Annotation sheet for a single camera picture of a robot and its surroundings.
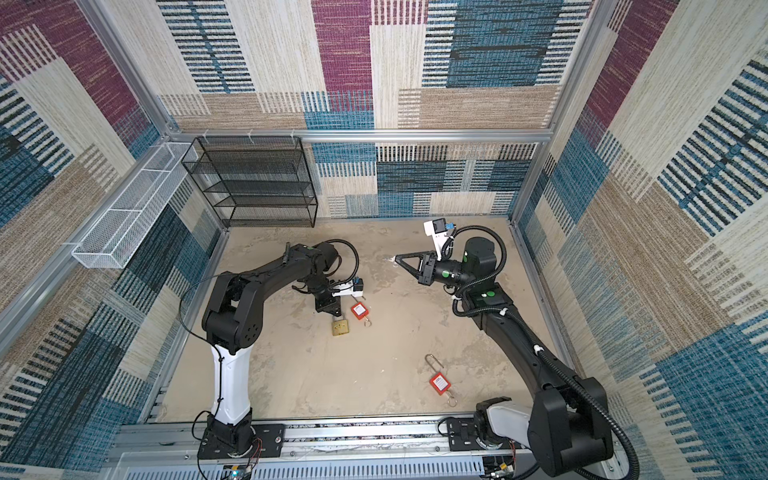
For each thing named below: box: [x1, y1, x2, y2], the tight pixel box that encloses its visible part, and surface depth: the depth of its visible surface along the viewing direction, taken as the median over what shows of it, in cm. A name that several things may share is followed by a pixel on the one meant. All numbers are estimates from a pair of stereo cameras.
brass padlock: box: [332, 320, 350, 336], surface depth 93 cm
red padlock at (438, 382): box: [424, 353, 451, 395], surface depth 83 cm
